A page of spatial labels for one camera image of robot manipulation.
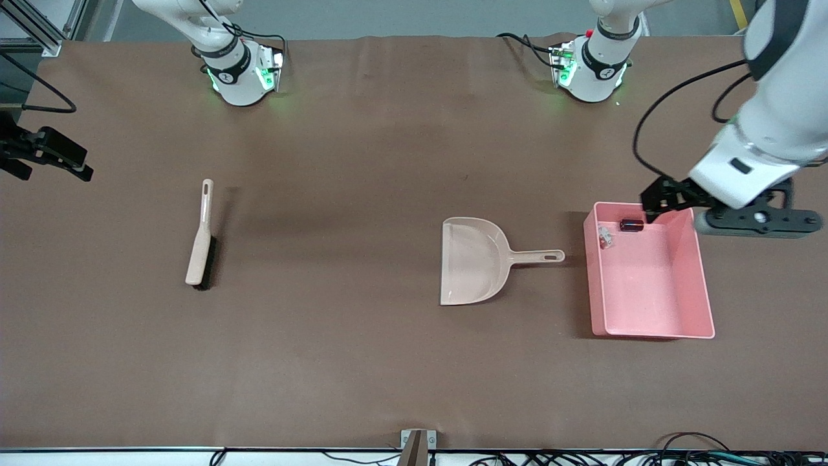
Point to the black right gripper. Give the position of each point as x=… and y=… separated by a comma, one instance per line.
x=14, y=146

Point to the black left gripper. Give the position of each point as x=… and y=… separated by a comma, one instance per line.
x=676, y=193

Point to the dark cylindrical capacitor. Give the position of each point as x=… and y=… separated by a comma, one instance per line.
x=632, y=225

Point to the white green switch component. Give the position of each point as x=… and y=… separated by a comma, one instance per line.
x=607, y=237

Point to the beige brush with black bristles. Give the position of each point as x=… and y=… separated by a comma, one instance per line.
x=199, y=252

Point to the beige plastic dustpan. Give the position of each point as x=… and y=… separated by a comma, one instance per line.
x=469, y=265

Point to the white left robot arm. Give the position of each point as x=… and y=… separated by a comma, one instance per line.
x=770, y=129

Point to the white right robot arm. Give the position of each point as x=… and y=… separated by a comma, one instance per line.
x=239, y=84

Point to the pink plastic bin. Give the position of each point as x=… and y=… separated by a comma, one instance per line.
x=647, y=291

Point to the aluminium frame post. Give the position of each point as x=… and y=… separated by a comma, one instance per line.
x=39, y=29

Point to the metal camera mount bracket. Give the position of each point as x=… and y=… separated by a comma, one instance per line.
x=417, y=446

